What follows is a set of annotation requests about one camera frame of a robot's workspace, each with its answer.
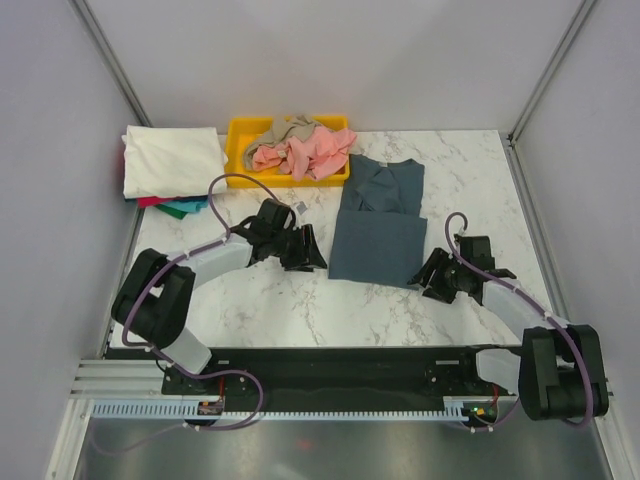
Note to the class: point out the aluminium post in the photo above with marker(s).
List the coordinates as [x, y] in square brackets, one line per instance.
[559, 55]
[110, 59]

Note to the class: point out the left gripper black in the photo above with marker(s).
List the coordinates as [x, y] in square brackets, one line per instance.
[307, 256]

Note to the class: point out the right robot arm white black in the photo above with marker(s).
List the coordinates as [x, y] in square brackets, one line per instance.
[557, 371]

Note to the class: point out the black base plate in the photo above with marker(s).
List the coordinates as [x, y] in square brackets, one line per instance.
[336, 380]

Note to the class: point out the folded white t-shirt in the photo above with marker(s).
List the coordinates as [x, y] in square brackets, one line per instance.
[171, 162]

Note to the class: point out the folded green t-shirt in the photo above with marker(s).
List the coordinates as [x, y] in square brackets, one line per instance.
[175, 210]

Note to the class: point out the yellow plastic bin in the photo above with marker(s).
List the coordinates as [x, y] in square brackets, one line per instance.
[244, 130]

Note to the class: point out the right aluminium post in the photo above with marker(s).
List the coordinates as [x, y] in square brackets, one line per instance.
[559, 55]

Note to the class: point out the pink t-shirt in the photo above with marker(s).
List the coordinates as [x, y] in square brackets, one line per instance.
[323, 154]

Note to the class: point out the beige t-shirt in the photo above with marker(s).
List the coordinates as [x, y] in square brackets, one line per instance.
[281, 129]

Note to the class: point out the left aluminium post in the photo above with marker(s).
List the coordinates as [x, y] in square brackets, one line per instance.
[110, 59]

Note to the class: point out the aluminium frame rail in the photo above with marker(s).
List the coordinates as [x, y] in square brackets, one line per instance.
[128, 378]

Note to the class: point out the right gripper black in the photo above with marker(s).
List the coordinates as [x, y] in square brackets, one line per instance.
[437, 259]

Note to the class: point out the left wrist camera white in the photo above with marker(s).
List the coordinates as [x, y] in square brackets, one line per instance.
[300, 208]

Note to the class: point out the folded light blue t-shirt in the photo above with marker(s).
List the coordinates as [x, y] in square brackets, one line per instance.
[203, 200]

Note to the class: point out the blue-grey t-shirt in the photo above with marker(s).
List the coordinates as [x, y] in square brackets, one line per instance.
[379, 233]

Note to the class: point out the folded red t-shirt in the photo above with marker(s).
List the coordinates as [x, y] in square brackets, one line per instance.
[145, 202]

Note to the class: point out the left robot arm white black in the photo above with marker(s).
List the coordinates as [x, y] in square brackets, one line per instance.
[152, 305]

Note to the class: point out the white slotted cable duct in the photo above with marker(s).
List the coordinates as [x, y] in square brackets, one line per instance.
[193, 410]

